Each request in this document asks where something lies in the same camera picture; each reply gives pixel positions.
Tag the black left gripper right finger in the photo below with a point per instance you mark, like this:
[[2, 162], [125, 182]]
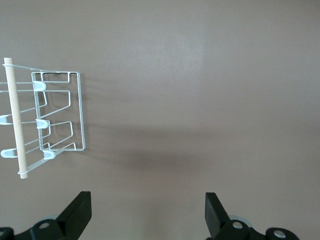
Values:
[[217, 220]]

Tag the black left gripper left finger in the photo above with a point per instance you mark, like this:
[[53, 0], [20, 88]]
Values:
[[72, 217]]

